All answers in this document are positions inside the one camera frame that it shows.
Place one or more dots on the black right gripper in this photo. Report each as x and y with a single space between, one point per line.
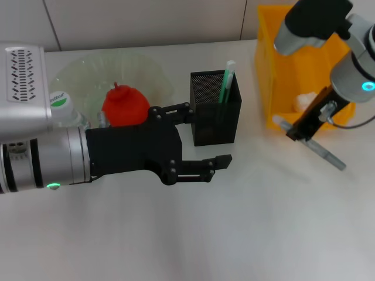
315 117

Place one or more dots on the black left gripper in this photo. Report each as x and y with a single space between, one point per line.
132 149

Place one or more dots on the white paper ball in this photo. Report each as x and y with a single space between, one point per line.
303 101

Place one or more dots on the grey marker pen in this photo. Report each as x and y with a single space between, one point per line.
328 155

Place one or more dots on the green utility knife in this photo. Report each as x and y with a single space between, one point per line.
227 85

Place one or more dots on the orange fruit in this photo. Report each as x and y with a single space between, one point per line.
126 105

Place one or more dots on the clear green-label water bottle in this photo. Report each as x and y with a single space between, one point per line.
60 102

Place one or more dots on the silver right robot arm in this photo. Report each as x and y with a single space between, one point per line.
351 76

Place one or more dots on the black mesh pen holder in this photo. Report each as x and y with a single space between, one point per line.
216 128

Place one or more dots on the clear glass fruit plate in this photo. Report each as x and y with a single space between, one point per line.
88 76

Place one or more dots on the yellow plastic bin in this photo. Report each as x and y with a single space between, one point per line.
269 73

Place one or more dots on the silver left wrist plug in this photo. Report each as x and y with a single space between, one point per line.
102 118

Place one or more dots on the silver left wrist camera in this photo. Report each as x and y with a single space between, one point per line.
26 111

